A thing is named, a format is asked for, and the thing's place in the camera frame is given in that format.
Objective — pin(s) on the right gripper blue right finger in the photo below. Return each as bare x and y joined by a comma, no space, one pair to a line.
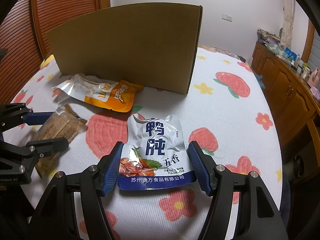
201,167

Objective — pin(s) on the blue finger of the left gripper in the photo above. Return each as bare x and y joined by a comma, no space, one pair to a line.
39,118
45,148

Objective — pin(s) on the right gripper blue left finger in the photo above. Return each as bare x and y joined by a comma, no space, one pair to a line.
111,168

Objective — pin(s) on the brown cracker snack pack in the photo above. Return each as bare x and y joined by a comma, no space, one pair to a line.
63,123

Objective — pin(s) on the white blue duck gizzard pouch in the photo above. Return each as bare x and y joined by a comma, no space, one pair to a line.
154,157

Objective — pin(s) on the yellow plush toy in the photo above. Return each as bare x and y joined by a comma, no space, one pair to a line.
46,62

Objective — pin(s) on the white floral strawberry blanket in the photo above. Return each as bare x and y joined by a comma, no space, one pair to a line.
225,111

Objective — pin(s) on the brown louvered wardrobe door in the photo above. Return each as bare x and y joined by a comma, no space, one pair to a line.
24,42

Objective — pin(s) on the white orange snack pouch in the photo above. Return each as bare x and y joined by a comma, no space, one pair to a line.
113,95

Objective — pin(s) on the wooden sideboard cabinet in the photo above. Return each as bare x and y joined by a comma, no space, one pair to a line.
290,101

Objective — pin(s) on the brown cardboard box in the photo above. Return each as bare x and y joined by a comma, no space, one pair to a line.
150,44

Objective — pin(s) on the pink bottle on sideboard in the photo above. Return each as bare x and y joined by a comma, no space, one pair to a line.
313,80

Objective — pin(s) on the beige curtain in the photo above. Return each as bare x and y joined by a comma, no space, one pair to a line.
289,16

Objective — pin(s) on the white wall switch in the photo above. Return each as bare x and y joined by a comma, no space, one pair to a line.
227,17

